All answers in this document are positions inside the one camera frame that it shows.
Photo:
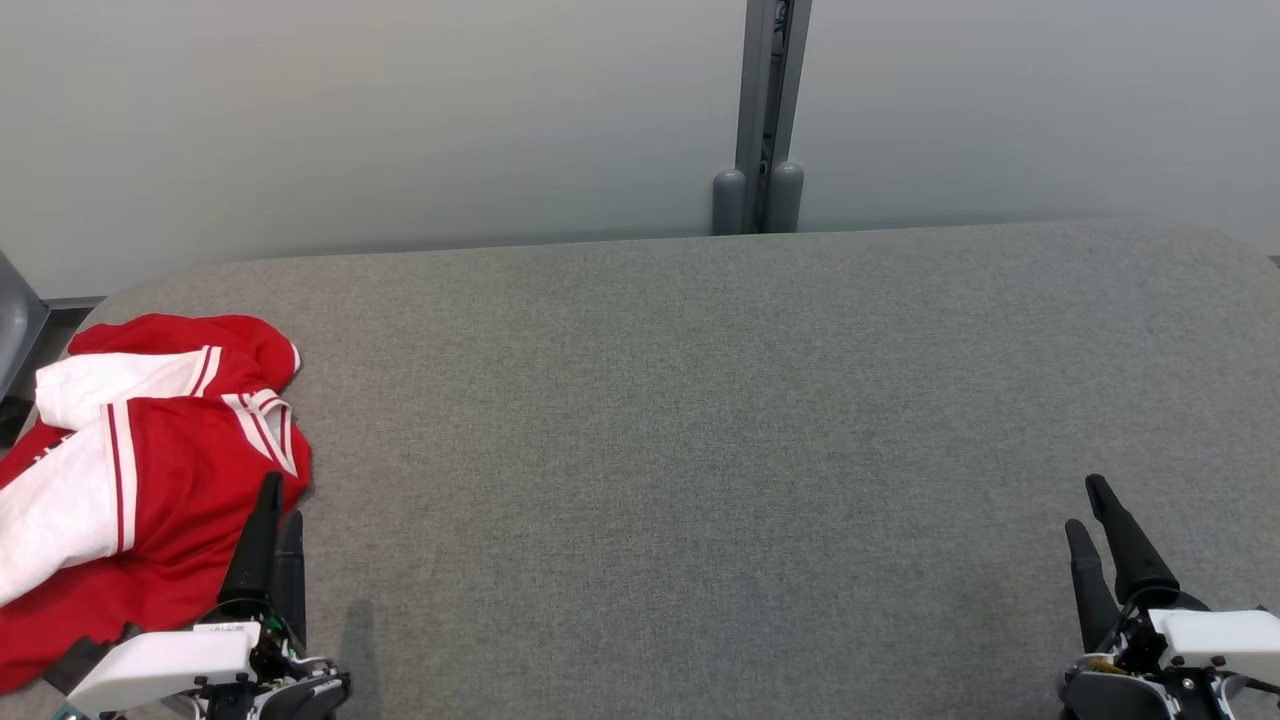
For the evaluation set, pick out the grey cylindrical post foot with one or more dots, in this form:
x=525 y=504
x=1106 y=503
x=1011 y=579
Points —
x=786 y=195
x=729 y=200

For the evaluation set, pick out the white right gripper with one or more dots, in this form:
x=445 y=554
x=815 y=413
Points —
x=1215 y=640

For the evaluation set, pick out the red shorts with white band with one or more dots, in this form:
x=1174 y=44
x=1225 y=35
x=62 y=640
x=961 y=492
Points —
x=180 y=332

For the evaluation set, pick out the grey partition post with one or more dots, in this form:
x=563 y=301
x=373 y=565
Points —
x=768 y=80

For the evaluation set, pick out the teal left camera connector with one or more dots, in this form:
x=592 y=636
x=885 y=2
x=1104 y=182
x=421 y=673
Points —
x=68 y=714

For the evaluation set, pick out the red white basketball jersey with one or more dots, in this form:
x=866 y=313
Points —
x=190 y=480

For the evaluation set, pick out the grey fabric cushion surface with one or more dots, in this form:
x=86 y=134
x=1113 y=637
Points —
x=700 y=450

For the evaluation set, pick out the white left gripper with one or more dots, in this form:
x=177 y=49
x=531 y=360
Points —
x=160 y=665

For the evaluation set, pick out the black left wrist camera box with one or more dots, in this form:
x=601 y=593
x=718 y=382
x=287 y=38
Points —
x=80 y=655

